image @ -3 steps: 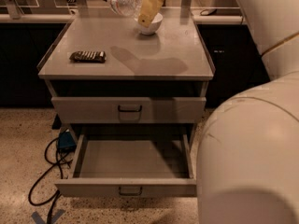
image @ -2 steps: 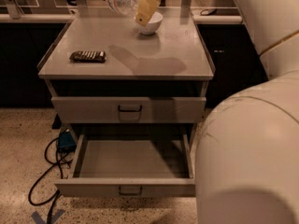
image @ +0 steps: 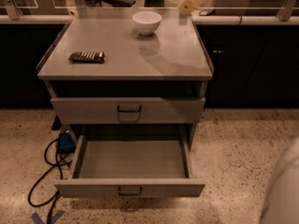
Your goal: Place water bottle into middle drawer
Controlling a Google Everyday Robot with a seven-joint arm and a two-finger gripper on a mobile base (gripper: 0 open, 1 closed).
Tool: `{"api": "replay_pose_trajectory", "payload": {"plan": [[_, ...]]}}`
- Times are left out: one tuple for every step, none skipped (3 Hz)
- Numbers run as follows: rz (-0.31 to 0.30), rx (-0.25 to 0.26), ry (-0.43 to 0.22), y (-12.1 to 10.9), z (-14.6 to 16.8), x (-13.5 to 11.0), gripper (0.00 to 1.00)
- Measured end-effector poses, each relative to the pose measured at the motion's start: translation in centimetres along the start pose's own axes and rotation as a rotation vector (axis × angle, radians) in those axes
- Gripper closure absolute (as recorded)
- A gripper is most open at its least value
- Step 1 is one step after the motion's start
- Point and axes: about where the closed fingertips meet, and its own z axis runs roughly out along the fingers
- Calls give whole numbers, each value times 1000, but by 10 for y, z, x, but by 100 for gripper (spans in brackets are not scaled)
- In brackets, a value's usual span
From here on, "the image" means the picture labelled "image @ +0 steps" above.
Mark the white ceramic bowl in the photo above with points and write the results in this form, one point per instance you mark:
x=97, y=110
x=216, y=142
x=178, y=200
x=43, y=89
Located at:
x=147, y=22

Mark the closed grey upper drawer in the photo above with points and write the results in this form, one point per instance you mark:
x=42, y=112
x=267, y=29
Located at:
x=128, y=110

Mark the blue power box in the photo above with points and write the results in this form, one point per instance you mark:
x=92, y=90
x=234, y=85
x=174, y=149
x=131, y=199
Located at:
x=65, y=143

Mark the black office chair seat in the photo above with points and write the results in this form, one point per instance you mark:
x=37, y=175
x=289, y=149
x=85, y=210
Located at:
x=120, y=3

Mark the grey metal drawer cabinet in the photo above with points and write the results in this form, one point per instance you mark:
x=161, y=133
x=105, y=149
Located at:
x=171, y=63

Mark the dark striped snack bar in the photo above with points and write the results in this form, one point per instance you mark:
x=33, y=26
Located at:
x=87, y=57

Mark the blue tape floor marker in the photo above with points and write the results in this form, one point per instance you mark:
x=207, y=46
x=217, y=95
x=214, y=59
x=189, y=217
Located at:
x=41, y=218

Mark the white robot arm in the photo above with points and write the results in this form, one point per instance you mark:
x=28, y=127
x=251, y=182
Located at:
x=281, y=202

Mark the open grey middle drawer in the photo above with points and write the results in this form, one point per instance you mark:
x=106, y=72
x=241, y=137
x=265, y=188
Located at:
x=131, y=161

